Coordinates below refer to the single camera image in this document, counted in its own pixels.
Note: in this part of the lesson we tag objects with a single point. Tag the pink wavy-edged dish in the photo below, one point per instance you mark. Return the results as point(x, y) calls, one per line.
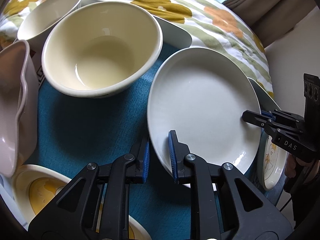
point(19, 96)

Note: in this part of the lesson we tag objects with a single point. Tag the black camera box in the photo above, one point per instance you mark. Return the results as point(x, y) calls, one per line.
point(311, 112)

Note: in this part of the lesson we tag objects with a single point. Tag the yellow duck plate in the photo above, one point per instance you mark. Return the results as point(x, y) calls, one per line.
point(92, 205)

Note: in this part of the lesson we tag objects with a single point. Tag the floral duvet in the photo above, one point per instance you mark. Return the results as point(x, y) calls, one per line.
point(210, 24)

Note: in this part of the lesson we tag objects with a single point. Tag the plain white plate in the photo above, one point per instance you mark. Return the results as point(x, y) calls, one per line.
point(201, 94)

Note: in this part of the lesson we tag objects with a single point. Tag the person's right hand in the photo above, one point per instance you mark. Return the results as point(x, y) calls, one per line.
point(291, 163)

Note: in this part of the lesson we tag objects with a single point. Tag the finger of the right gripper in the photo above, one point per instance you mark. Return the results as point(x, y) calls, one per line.
point(264, 120)
point(283, 117)

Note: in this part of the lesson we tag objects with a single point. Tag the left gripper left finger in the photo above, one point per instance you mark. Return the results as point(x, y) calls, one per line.
point(143, 163)

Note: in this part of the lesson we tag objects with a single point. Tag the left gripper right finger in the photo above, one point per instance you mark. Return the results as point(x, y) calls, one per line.
point(177, 151)

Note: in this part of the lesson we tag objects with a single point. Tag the white ceramic bowl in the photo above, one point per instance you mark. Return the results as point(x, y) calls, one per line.
point(36, 27)

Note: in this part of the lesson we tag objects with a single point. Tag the brown curtain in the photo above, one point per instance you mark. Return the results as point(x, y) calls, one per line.
point(270, 19)

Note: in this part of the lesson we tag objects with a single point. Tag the cream ceramic bowl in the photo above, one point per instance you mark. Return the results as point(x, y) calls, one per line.
point(101, 49)

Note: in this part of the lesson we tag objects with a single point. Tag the white duck plate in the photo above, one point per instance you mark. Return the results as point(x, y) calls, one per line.
point(270, 162)

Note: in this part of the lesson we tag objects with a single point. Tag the blue patterned tablecloth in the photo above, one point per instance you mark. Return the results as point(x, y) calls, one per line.
point(73, 132)

